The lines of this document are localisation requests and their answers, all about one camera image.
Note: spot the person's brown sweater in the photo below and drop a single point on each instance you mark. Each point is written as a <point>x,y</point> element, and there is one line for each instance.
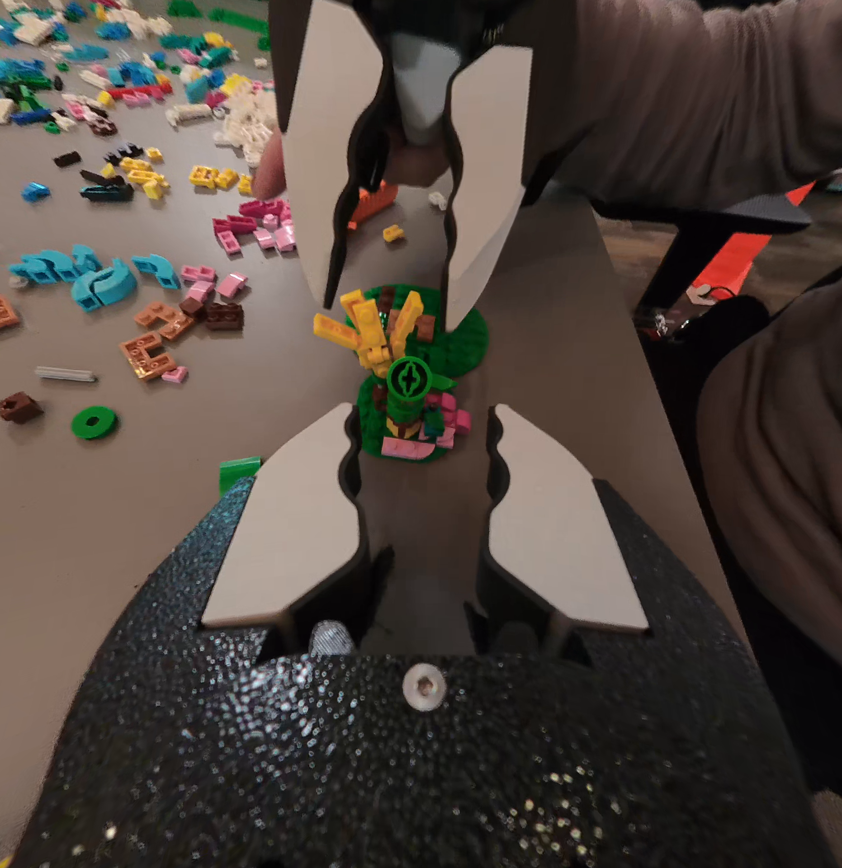
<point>787,441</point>

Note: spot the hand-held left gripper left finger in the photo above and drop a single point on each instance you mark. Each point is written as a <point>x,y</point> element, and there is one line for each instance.
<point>292,529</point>

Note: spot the person's right hand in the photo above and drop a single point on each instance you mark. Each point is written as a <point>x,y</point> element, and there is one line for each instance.
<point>417,166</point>

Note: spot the small yellow brick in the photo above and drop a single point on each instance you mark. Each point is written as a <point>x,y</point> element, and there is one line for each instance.
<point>394,233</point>

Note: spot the small pink brick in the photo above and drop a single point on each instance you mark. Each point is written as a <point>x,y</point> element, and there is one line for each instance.
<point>175,374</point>

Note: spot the small black brick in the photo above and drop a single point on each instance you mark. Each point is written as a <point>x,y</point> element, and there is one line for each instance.
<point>67,159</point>

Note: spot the yellow brick flower assembly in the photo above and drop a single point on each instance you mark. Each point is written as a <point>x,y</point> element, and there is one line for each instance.
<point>367,325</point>

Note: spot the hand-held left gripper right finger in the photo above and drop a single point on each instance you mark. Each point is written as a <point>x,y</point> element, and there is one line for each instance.
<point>556,542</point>

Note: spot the tan frame brick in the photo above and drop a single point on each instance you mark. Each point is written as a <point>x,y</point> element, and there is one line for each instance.
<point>0,315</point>

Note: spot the metal key clip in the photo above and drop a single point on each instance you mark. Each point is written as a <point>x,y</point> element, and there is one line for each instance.
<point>658,324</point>

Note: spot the pile of white bricks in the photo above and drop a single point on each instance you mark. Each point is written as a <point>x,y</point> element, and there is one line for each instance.
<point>248,122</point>

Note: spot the black chair armrest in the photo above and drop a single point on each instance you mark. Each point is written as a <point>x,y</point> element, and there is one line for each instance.
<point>733,217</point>

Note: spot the yellow brick cluster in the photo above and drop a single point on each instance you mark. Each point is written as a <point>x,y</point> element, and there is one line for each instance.
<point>139,177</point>

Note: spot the teal arch brick cluster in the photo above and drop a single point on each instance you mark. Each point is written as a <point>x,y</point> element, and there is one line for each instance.
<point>48,264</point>

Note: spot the small blue brick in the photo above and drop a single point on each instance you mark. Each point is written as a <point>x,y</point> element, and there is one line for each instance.
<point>36,192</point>

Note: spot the green round brick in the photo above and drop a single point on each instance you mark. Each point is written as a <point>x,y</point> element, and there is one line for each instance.
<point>78,424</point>

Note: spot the black brick piece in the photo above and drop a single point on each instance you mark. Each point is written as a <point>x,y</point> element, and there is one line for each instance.
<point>109,193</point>

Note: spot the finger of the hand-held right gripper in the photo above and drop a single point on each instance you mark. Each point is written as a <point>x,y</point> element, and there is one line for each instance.
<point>492,169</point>
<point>326,102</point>

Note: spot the green curved brick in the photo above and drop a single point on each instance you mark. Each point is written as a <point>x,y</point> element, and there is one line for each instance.
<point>238,473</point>

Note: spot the green brick plant model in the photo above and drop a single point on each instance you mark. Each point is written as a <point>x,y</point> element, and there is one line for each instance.
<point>462,346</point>

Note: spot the cluster of pink bricks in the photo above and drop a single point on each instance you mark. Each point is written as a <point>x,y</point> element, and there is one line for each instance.
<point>258,224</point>

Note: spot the dark brown brick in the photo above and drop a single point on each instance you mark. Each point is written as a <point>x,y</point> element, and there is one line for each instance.
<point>27,410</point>
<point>224,317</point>

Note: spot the small teal arch brick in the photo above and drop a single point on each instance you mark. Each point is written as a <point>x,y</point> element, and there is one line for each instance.
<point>164,271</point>

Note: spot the pile of mixed bricks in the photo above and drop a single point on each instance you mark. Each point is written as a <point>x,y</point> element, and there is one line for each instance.
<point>122,68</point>

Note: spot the tan angled brick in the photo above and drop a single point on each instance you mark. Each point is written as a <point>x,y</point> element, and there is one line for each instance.
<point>133,349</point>
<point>153,313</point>

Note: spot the grey desk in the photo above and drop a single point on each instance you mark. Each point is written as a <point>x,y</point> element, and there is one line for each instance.
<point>563,305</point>

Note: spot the pink plate brick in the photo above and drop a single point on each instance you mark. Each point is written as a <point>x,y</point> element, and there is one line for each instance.
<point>232,285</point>
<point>198,274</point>
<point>200,293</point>

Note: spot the person's right forearm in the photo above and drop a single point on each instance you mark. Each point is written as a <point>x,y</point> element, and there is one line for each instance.
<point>699,88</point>

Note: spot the orange curved brick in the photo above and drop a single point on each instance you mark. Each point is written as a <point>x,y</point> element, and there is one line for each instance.
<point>377,203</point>

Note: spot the large teal arch brick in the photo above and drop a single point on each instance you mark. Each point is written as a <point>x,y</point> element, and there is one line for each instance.
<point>116,288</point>

